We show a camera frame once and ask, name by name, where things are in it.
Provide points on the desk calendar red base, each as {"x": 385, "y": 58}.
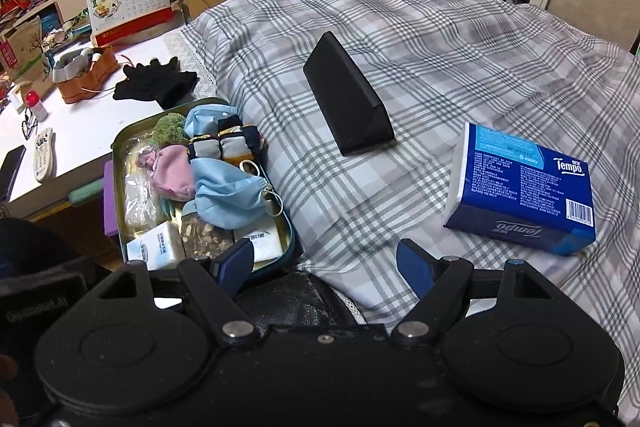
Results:
{"x": 113, "y": 20}

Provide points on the black knitted glove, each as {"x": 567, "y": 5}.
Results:
{"x": 165, "y": 84}

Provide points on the red capped white bottle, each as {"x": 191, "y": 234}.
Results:
{"x": 34, "y": 103}

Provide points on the gold metal tin tray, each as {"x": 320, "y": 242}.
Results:
{"x": 172, "y": 210}

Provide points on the black frame eyeglasses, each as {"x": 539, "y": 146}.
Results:
{"x": 29, "y": 124}

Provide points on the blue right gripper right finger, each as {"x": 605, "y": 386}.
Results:
{"x": 418, "y": 268}

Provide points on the black triangular case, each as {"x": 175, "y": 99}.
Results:
{"x": 355, "y": 114}

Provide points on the white tissue pack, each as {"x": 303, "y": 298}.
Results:
{"x": 160, "y": 248}
{"x": 265, "y": 238}

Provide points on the black phone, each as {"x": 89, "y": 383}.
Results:
{"x": 8, "y": 172}

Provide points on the white lace table runner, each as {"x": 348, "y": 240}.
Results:
{"x": 206, "y": 86}

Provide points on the pink knitted pouch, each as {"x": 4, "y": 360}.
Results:
{"x": 170, "y": 171}

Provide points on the orange leather basket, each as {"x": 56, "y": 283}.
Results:
{"x": 79, "y": 74}

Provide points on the light blue face mask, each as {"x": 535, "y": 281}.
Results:
{"x": 229, "y": 198}

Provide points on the green fuzzy cloth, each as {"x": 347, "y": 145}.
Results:
{"x": 169, "y": 130}

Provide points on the colourful navy yellow sock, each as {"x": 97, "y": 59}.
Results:
{"x": 228, "y": 140}

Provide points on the blue Tempo tissue pack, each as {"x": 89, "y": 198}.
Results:
{"x": 517, "y": 191}

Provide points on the white remote control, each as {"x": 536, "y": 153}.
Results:
{"x": 44, "y": 155}

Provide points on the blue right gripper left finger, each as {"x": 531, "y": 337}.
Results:
{"x": 233, "y": 267}

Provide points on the beige lace cloth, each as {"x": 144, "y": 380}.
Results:
{"x": 141, "y": 204}

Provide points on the grey plaid bedsheet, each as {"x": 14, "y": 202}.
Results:
{"x": 436, "y": 65}

